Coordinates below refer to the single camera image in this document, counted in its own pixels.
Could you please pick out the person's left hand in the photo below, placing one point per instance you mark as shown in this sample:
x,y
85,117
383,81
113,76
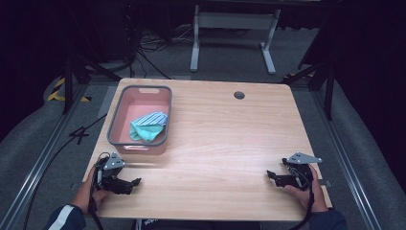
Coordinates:
x,y
85,193

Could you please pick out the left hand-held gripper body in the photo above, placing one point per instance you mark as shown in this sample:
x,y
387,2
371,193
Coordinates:
x,y
110,166

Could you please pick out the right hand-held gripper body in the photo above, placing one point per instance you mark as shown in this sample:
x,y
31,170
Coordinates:
x,y
300,169

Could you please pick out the grey metal floor rail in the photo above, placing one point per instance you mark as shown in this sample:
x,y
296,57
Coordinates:
x,y
41,163
348,166

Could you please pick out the teal sock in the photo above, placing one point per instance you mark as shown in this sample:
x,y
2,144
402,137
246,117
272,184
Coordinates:
x,y
145,132

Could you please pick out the black metal stand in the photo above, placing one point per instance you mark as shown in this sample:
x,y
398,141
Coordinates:
x,y
328,92
68,86

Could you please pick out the person's right hand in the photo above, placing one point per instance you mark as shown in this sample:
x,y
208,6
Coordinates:
x,y
314,196

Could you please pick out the pink basket with grey rim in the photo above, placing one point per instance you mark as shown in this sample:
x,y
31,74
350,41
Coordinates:
x,y
130,105

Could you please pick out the blue white striped sock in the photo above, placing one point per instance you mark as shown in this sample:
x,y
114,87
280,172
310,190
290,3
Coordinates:
x,y
153,119

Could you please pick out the white metal desk frame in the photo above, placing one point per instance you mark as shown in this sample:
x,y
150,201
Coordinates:
x,y
234,22

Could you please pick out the yellow black hazard tape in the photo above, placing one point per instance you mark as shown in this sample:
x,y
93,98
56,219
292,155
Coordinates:
x,y
55,95

